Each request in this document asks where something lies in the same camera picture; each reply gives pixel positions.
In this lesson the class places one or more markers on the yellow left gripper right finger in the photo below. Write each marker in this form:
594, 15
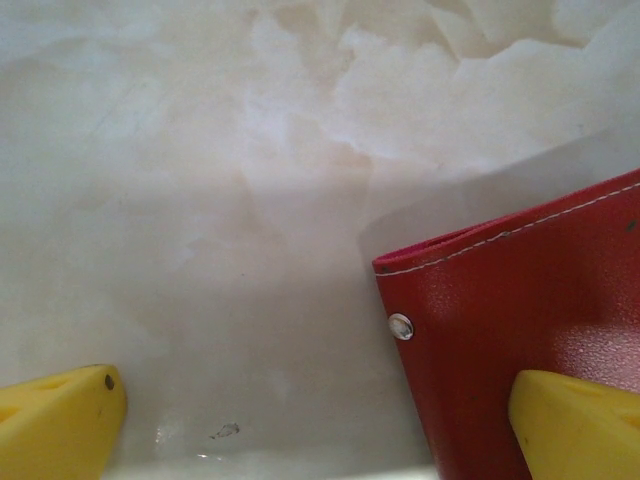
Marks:
585, 435

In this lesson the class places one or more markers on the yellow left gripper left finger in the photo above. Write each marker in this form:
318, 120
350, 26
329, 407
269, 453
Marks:
55, 430

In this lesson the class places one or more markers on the red card holder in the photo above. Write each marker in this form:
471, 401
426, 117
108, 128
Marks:
500, 300

